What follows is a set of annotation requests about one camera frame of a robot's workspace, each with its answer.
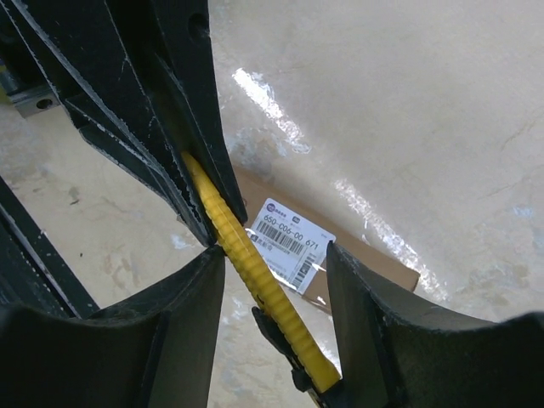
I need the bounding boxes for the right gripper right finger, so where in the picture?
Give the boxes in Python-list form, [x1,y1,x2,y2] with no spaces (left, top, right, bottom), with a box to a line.
[329,263,543,407]

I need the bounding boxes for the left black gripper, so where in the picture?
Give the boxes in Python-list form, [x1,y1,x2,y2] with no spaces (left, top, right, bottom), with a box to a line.
[1,1,213,246]

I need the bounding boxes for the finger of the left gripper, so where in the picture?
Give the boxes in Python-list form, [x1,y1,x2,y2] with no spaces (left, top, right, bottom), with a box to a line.
[108,1,247,223]

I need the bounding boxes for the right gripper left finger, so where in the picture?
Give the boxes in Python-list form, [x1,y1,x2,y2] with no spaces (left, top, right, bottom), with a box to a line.
[1,246,225,407]

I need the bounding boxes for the yellow utility knife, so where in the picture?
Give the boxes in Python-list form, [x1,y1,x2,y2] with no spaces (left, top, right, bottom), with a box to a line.
[182,152,341,394]

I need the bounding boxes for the brown cardboard express box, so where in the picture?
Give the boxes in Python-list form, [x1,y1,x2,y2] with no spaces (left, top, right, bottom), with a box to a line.
[235,167,420,313]

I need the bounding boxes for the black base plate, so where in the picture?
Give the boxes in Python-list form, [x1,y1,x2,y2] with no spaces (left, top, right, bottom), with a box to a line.
[1,181,99,319]

